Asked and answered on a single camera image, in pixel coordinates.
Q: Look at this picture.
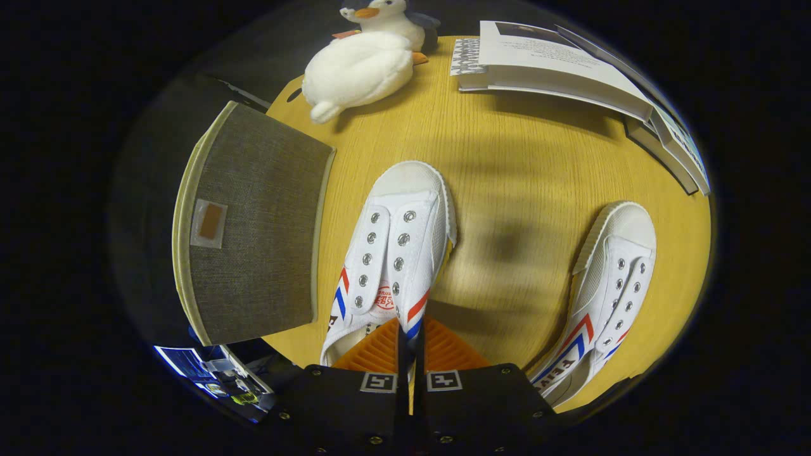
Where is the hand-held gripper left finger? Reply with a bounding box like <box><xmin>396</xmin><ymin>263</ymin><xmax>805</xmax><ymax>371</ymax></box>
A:
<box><xmin>269</xmin><ymin>317</ymin><xmax>411</xmax><ymax>456</ymax></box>

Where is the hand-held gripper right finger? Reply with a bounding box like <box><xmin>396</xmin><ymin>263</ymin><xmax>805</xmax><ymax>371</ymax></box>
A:
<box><xmin>412</xmin><ymin>317</ymin><xmax>561</xmax><ymax>456</ymax></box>

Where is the white striped canvas shoe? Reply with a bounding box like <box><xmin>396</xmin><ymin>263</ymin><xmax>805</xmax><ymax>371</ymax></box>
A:
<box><xmin>529</xmin><ymin>201</ymin><xmax>658</xmax><ymax>408</ymax></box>
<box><xmin>320</xmin><ymin>160</ymin><xmax>458</xmax><ymax>368</ymax></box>

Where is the grey fabric storage box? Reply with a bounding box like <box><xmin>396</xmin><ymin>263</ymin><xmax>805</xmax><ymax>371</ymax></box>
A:
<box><xmin>171</xmin><ymin>100</ymin><xmax>336</xmax><ymax>347</ymax></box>

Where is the cluttered side desk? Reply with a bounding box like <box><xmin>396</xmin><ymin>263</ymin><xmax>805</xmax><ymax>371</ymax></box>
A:
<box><xmin>203</xmin><ymin>345</ymin><xmax>276</xmax><ymax>424</ymax></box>

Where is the dark cover book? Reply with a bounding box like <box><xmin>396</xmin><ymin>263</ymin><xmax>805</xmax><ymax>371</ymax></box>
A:
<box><xmin>624</xmin><ymin>117</ymin><xmax>699</xmax><ymax>195</ymax></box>

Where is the pale green cover book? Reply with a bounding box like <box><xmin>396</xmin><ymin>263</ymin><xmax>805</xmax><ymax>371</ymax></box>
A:
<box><xmin>649</xmin><ymin>104</ymin><xmax>712</xmax><ymax>196</ymax></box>

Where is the white duck plush toy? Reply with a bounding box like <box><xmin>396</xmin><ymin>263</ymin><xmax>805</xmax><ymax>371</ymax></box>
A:
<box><xmin>301</xmin><ymin>30</ymin><xmax>430</xmax><ymax>124</ymax></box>

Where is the black white patterned book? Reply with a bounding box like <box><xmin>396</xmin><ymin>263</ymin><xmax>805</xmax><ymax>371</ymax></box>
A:
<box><xmin>450</xmin><ymin>38</ymin><xmax>489</xmax><ymax>77</ymax></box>

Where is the white portrait cover book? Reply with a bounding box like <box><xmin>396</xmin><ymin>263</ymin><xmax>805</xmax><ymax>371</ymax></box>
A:
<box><xmin>457</xmin><ymin>20</ymin><xmax>655</xmax><ymax>123</ymax></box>

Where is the blue picture cover book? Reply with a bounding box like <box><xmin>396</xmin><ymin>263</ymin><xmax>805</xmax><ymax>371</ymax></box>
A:
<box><xmin>556</xmin><ymin>24</ymin><xmax>675</xmax><ymax>115</ymax></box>

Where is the grey penguin plush toy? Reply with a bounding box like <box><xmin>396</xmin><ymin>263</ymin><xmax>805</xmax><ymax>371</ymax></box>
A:
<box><xmin>333</xmin><ymin>0</ymin><xmax>441</xmax><ymax>54</ymax></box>

